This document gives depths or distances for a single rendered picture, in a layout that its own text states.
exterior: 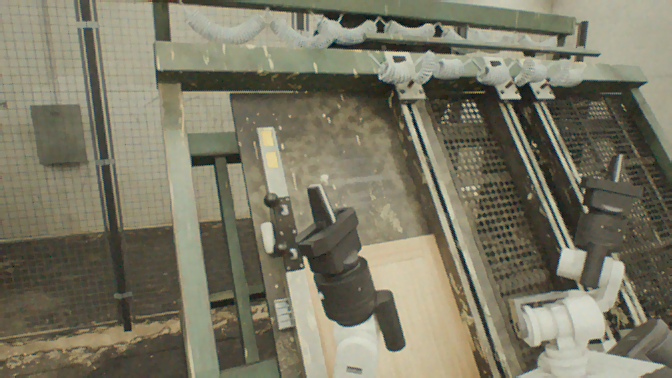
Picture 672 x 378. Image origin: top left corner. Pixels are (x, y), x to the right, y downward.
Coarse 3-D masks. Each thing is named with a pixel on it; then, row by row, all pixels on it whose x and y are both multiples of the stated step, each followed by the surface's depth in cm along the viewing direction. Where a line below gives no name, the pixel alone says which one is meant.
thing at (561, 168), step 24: (528, 96) 158; (552, 96) 156; (528, 120) 159; (552, 120) 155; (552, 144) 150; (552, 168) 151; (576, 192) 143; (576, 216) 144; (624, 288) 133; (624, 312) 131
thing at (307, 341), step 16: (272, 128) 115; (272, 176) 109; (272, 192) 107; (272, 208) 106; (288, 272) 100; (304, 272) 101; (288, 288) 99; (304, 288) 99; (304, 304) 98; (304, 320) 96; (304, 336) 95; (304, 352) 93; (320, 352) 95; (304, 368) 93; (320, 368) 93
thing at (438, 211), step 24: (432, 48) 122; (408, 96) 129; (408, 120) 129; (408, 144) 129; (432, 168) 125; (432, 192) 121; (432, 216) 121; (456, 240) 118; (456, 264) 114; (456, 288) 114; (480, 288) 113; (480, 312) 111; (480, 336) 107; (480, 360) 108; (504, 360) 107
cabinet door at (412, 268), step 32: (384, 256) 113; (416, 256) 116; (384, 288) 109; (416, 288) 113; (448, 288) 116; (320, 320) 100; (416, 320) 109; (448, 320) 112; (384, 352) 102; (416, 352) 105; (448, 352) 108
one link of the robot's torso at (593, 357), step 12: (588, 360) 66; (600, 360) 65; (612, 360) 64; (624, 360) 63; (636, 360) 62; (528, 372) 65; (540, 372) 64; (552, 372) 62; (564, 372) 61; (576, 372) 60; (588, 372) 61; (600, 372) 60; (612, 372) 60; (624, 372) 59; (636, 372) 58; (648, 372) 57; (660, 372) 57
